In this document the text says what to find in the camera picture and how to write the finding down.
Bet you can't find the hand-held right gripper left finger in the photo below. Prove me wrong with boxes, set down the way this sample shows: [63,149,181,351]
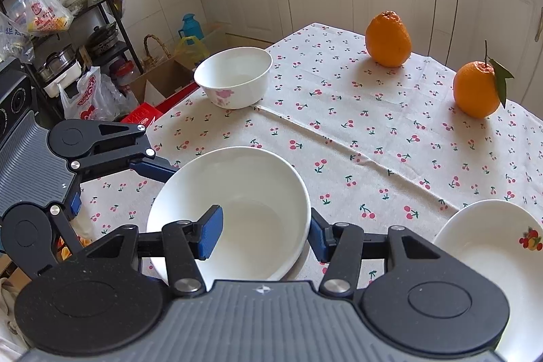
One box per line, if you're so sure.
[87,204,225,297]

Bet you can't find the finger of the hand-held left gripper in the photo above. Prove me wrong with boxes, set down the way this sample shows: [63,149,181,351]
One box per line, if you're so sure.
[49,193,91,258]
[69,123,181,185]

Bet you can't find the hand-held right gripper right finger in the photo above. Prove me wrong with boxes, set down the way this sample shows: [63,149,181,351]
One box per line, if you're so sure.
[309,207,442,297]

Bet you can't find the large white bowl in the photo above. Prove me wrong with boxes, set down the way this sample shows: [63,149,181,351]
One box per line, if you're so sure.
[146,147,312,282]

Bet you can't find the small white bowl pink flowers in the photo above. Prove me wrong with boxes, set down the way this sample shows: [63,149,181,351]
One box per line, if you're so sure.
[194,47,273,110]

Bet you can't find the small deep plate fruit print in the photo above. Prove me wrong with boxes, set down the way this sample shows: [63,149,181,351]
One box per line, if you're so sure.
[433,199,543,362]

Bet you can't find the red printed box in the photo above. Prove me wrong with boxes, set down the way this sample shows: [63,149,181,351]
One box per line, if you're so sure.
[121,84,200,126]

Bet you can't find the cardboard box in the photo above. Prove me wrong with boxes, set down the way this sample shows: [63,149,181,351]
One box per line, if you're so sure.
[127,57,200,113]

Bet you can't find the jar with red lid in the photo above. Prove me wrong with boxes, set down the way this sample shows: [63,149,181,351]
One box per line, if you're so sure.
[109,59,135,88]

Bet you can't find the steel steamer pot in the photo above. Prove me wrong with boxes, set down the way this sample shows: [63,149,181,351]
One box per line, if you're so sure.
[35,45,84,98]

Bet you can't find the cherry print tablecloth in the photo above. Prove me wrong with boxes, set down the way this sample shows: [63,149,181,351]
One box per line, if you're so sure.
[55,22,543,303]

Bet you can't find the black lidded pot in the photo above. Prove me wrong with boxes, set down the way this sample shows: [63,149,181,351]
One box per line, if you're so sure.
[86,22,120,54]

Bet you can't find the teal thermos jug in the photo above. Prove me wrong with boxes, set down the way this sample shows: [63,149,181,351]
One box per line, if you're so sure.
[178,13,208,49]

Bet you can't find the plastic bag yellow red print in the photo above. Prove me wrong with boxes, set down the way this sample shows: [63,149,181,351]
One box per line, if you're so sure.
[26,0,75,37]

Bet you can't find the black metal shelf rack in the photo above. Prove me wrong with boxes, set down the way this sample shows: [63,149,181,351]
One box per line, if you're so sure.
[0,0,146,121]

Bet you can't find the bumpy orange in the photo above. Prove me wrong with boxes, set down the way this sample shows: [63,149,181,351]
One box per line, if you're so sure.
[366,11,412,68]

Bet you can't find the orange with green leaf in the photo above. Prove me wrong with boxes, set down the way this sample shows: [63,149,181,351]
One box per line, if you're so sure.
[453,40,515,119]

